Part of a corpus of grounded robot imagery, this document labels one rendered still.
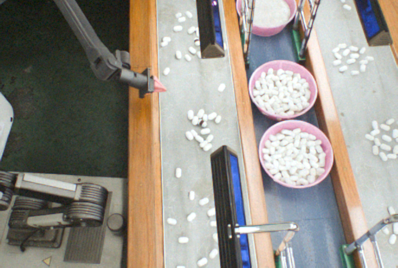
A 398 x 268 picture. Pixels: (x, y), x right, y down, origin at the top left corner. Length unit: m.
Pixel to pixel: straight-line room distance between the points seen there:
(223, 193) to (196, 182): 0.40
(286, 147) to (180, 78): 0.51
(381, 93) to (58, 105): 1.80
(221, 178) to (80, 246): 0.83
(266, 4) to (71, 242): 1.32
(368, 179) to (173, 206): 0.70
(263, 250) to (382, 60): 0.95
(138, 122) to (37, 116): 1.17
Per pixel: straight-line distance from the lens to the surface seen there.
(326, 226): 1.61
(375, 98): 1.81
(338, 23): 2.00
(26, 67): 2.95
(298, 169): 1.60
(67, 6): 1.58
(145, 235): 1.47
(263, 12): 1.99
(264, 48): 1.94
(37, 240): 1.84
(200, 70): 1.77
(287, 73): 1.79
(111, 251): 1.78
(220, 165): 1.18
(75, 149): 2.53
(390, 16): 2.07
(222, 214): 1.14
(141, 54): 1.81
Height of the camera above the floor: 2.18
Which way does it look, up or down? 61 degrees down
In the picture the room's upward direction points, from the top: 3 degrees counter-clockwise
